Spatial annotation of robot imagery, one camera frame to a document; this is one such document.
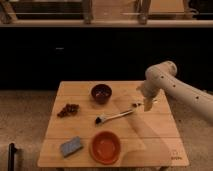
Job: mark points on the wooden folding table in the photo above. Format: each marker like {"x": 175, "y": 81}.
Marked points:
{"x": 148, "y": 139}

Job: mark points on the wooden shelf rail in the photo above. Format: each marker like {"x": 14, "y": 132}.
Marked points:
{"x": 106, "y": 13}

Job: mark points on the orange red bowl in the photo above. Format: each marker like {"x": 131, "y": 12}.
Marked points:
{"x": 105, "y": 147}

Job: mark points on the beige wooden gripper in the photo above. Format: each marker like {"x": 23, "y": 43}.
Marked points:
{"x": 148, "y": 103}

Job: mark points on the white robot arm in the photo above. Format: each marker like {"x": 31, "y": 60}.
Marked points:
{"x": 162, "y": 76}

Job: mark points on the brush with light handle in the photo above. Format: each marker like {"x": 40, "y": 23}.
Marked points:
{"x": 103, "y": 119}

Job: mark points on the dark maroon bowl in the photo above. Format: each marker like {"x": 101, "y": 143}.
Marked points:
{"x": 101, "y": 93}

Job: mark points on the black pole object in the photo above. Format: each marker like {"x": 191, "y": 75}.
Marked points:
{"x": 11, "y": 156}

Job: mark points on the blue grey sponge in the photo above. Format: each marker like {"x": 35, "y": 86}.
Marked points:
{"x": 71, "y": 146}

